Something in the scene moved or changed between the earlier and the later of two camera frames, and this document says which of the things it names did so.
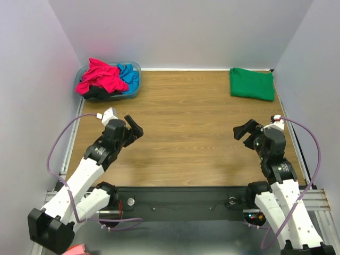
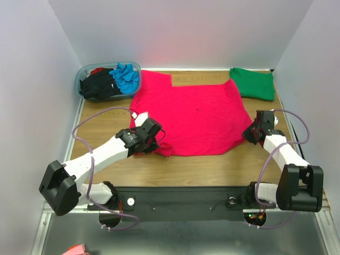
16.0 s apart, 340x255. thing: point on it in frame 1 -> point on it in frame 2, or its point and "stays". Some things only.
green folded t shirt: (257, 85) stays
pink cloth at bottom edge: (76, 249) stays
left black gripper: (133, 133) -> (152, 147)
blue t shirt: (130, 76) stays
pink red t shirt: (101, 75) -> (202, 120)
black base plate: (183, 204) stays
